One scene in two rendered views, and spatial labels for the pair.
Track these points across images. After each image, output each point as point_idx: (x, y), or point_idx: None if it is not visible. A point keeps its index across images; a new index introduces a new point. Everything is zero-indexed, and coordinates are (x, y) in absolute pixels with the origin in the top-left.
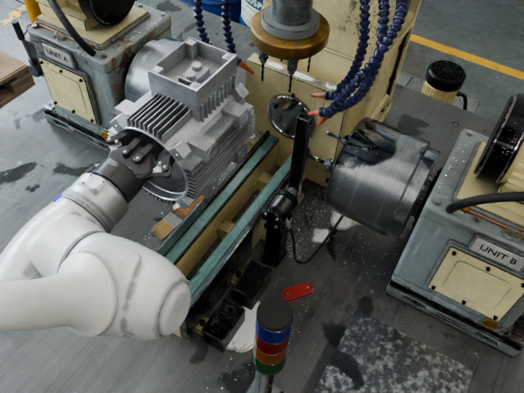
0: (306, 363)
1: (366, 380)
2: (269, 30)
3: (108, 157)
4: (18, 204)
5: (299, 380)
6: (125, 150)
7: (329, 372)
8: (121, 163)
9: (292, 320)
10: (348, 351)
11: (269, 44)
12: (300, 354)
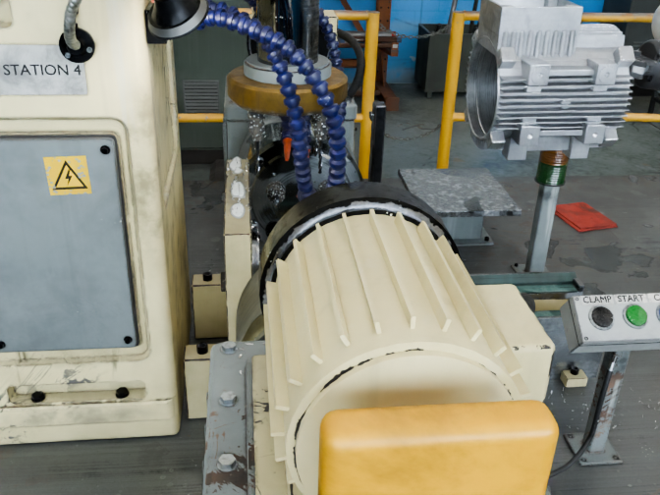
0: (474, 266)
1: (470, 196)
2: (330, 70)
3: (659, 44)
4: None
5: (492, 264)
6: (635, 50)
7: (489, 208)
8: (651, 39)
9: None
10: (462, 206)
11: (347, 77)
12: (471, 271)
